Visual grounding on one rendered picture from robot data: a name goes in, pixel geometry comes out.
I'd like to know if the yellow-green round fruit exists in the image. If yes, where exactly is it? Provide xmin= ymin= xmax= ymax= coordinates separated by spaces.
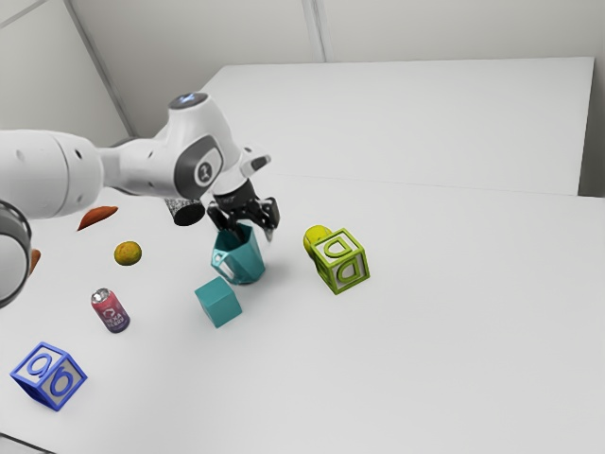
xmin=302 ymin=224 xmax=333 ymax=260

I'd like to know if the orange sweet potato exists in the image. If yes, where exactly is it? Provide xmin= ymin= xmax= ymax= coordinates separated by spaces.
xmin=76 ymin=204 xmax=120 ymax=233

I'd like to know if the green letter block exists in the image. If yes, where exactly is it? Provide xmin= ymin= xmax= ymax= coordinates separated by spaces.
xmin=309 ymin=227 xmax=372 ymax=296

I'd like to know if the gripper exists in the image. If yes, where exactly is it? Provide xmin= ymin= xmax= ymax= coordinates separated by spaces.
xmin=206 ymin=181 xmax=281 ymax=245

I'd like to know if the blue letter block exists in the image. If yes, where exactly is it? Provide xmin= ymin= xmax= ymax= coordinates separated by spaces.
xmin=9 ymin=340 xmax=89 ymax=412

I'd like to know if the teal faceted mug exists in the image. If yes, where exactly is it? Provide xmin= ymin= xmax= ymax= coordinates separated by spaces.
xmin=210 ymin=223 xmax=268 ymax=287

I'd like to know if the red drink can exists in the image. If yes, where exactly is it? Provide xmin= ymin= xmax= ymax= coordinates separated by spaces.
xmin=90 ymin=287 xmax=131 ymax=335

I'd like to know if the teal cube block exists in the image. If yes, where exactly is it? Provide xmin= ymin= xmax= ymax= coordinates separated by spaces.
xmin=194 ymin=275 xmax=244 ymax=329

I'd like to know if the yellow-orange round fruit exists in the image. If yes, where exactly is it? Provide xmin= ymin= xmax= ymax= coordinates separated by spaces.
xmin=112 ymin=240 xmax=144 ymax=268

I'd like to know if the black mesh pen holder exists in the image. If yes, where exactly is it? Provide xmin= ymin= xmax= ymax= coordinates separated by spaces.
xmin=163 ymin=197 xmax=206 ymax=228

